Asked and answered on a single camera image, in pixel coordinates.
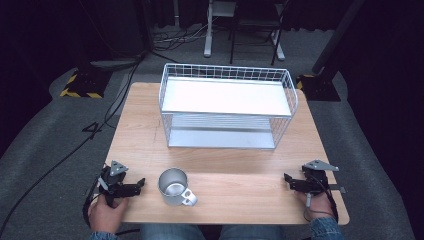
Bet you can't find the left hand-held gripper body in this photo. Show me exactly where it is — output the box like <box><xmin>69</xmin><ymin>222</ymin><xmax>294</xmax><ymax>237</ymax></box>
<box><xmin>97</xmin><ymin>160</ymin><xmax>130</xmax><ymax>208</ymax></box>

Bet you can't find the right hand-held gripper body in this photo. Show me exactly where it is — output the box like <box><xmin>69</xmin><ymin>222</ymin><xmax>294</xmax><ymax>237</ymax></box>
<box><xmin>301</xmin><ymin>159</ymin><xmax>348</xmax><ymax>196</ymax></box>

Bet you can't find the person's right hand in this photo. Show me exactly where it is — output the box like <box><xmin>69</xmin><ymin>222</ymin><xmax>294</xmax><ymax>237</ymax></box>
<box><xmin>294</xmin><ymin>190</ymin><xmax>337</xmax><ymax>222</ymax></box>

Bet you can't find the person's left hand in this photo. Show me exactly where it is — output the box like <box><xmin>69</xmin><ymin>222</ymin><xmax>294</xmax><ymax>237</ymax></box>
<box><xmin>87</xmin><ymin>195</ymin><xmax>130</xmax><ymax>235</ymax></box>

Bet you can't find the silver metal mug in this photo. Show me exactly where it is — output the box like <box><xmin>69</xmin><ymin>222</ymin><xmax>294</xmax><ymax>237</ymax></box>
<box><xmin>157</xmin><ymin>167</ymin><xmax>199</xmax><ymax>207</ymax></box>

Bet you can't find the black stand base striped edge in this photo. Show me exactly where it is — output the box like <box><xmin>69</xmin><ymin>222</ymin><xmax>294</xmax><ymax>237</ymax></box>
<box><xmin>59</xmin><ymin>68</ymin><xmax>114</xmax><ymax>100</ymax></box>
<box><xmin>295</xmin><ymin>73</ymin><xmax>342</xmax><ymax>103</ymax></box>

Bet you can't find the black slanted stand pole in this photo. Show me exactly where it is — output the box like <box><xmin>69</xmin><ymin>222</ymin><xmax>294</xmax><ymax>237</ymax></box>
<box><xmin>311</xmin><ymin>0</ymin><xmax>366</xmax><ymax>77</ymax></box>

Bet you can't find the black metal chair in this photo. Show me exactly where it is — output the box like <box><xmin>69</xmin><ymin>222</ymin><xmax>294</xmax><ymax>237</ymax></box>
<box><xmin>228</xmin><ymin>0</ymin><xmax>290</xmax><ymax>67</ymax></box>

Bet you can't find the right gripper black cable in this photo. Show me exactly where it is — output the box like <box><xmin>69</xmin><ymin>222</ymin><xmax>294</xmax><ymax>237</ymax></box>
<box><xmin>302</xmin><ymin>173</ymin><xmax>340</xmax><ymax>224</ymax></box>

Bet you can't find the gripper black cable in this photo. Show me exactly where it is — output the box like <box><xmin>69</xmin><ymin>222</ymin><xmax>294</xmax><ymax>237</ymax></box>
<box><xmin>81</xmin><ymin>176</ymin><xmax>101</xmax><ymax>228</ymax></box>
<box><xmin>302</xmin><ymin>173</ymin><xmax>340</xmax><ymax>224</ymax></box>

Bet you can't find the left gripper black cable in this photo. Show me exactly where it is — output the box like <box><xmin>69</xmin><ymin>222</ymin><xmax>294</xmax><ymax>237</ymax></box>
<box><xmin>81</xmin><ymin>176</ymin><xmax>101</xmax><ymax>228</ymax></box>

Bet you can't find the long black floor cable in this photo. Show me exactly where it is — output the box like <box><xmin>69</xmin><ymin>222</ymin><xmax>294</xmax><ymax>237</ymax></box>
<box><xmin>0</xmin><ymin>53</ymin><xmax>145</xmax><ymax>228</ymax></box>

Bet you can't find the white two-tier wire rack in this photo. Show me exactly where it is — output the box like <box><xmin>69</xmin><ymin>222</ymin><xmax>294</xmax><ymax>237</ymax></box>
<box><xmin>158</xmin><ymin>62</ymin><xmax>300</xmax><ymax>151</ymax></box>

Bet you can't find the bundle of floor cables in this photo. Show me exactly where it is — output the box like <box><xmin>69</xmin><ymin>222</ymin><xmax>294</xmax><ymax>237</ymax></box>
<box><xmin>152</xmin><ymin>19</ymin><xmax>218</xmax><ymax>53</ymax></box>

